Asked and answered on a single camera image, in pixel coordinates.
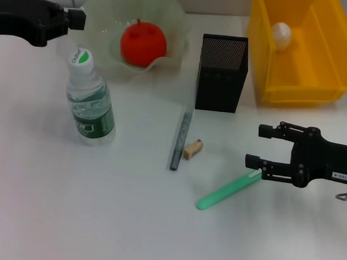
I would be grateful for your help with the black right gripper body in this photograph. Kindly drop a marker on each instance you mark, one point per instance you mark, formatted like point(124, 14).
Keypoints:
point(317, 161)

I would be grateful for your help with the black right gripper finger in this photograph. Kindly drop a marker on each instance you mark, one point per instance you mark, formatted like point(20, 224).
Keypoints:
point(267, 131)
point(253, 161)

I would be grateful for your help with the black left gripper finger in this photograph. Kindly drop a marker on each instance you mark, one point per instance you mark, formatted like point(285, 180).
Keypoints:
point(77, 14)
point(76, 24)

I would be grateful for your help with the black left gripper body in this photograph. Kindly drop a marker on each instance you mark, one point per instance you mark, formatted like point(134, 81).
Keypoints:
point(17, 15)

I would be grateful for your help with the mint green pen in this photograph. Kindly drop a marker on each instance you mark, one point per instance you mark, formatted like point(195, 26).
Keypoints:
point(226, 190)

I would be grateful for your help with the red orange fruit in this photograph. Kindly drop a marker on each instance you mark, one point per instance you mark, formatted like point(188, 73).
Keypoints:
point(143, 44)

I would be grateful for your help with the clear water bottle green label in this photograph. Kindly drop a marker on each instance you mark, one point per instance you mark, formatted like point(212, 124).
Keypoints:
point(91, 112)

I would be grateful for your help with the white paper ball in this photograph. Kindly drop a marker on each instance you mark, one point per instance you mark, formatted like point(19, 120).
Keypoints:
point(282, 35)

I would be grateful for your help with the black mesh pen holder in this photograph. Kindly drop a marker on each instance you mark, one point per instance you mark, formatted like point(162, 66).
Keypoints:
point(221, 80)

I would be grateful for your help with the grey pen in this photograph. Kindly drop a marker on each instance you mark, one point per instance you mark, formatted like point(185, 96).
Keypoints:
point(180, 139)

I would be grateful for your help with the pale green glass fruit bowl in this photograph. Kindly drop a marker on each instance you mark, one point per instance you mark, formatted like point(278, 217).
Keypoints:
point(174, 32)

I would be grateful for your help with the yellow plastic storage bin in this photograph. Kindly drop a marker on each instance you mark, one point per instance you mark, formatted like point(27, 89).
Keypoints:
point(315, 56)

